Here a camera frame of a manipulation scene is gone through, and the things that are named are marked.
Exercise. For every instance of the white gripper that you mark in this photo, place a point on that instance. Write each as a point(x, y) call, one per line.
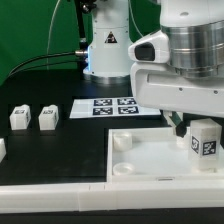
point(158, 86)

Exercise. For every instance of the white square table top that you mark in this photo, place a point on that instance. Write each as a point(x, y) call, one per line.
point(153, 154)

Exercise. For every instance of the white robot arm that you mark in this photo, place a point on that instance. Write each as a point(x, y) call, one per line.
point(179, 68)

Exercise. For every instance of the white marker sheet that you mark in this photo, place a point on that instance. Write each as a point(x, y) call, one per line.
point(109, 107)

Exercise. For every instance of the black pole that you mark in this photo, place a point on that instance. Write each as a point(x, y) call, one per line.
point(80, 20)

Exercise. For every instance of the white left fence piece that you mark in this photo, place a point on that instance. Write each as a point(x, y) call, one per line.
point(2, 149)

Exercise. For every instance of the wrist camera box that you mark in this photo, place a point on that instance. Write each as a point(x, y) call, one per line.
point(152, 48)

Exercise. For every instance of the white front fence rail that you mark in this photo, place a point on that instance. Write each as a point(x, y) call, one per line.
point(111, 196)

